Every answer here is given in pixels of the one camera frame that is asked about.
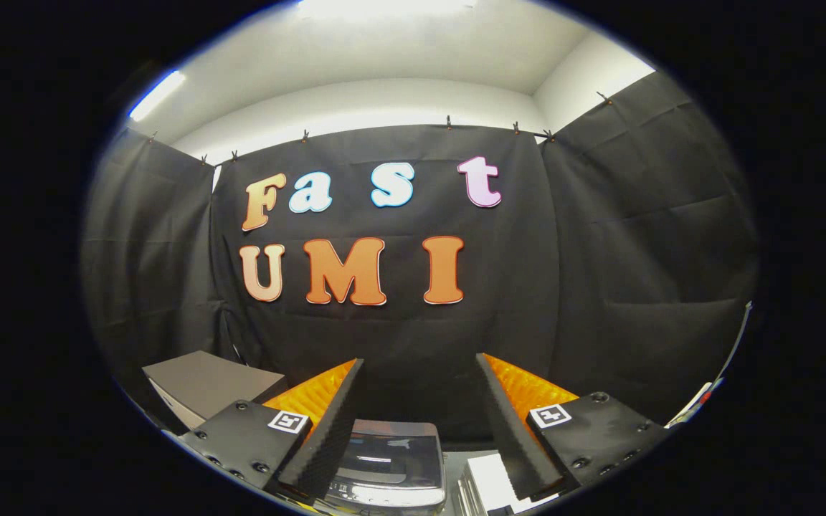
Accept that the ceiling light panel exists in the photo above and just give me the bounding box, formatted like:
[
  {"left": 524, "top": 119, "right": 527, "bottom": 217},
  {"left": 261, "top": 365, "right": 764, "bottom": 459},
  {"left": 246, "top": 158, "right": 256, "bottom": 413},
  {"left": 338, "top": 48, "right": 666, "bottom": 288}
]
[{"left": 297, "top": 0, "right": 478, "bottom": 22}]

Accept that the ceiling strip light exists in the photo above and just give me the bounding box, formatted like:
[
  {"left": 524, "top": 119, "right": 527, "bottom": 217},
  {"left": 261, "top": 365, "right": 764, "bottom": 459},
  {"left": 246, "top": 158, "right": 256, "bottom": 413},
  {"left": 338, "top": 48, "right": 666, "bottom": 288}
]
[{"left": 128, "top": 70, "right": 188, "bottom": 123}]

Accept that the grey washing machine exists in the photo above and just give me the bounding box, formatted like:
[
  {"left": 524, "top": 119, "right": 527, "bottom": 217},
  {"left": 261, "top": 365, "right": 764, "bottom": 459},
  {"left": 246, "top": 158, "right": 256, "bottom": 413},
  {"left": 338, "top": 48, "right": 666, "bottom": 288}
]
[{"left": 313, "top": 419, "right": 457, "bottom": 516}]

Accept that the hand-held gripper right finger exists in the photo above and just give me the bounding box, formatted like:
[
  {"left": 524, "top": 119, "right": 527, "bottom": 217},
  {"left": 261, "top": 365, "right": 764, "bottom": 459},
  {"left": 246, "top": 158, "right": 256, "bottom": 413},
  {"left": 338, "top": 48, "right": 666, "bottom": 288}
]
[{"left": 475, "top": 353, "right": 672, "bottom": 502}]

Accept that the white side table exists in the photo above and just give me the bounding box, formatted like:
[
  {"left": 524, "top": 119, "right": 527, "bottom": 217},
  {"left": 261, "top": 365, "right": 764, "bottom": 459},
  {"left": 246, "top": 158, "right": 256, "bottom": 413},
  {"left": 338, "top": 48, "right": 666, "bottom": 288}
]
[{"left": 665, "top": 380, "right": 726, "bottom": 429}]

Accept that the thin grey pole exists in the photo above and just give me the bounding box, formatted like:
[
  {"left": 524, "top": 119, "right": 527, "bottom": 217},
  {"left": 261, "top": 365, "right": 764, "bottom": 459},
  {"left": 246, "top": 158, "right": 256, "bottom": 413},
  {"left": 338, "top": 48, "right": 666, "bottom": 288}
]
[{"left": 718, "top": 301, "right": 753, "bottom": 384}]

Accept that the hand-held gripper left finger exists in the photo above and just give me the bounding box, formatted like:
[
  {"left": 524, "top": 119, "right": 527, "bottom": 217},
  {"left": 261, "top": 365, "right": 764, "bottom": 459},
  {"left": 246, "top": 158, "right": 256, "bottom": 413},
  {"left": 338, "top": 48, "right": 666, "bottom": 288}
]
[{"left": 176, "top": 358, "right": 367, "bottom": 507}]

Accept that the grey box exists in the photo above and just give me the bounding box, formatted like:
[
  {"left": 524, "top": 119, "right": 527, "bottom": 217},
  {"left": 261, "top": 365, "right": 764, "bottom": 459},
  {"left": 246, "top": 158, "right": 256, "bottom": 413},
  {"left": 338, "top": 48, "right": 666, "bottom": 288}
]
[{"left": 142, "top": 350, "right": 288, "bottom": 432}]

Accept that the white box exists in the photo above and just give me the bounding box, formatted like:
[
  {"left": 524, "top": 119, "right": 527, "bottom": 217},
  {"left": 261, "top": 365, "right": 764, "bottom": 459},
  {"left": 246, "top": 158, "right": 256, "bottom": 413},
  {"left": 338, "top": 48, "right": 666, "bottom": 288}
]
[{"left": 458, "top": 453, "right": 561, "bottom": 516}]

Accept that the row of black cloth clips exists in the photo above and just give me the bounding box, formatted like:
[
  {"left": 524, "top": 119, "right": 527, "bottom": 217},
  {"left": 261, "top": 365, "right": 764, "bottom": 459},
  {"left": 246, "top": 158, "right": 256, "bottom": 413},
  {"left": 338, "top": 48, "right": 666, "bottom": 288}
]
[{"left": 146, "top": 90, "right": 614, "bottom": 167}]

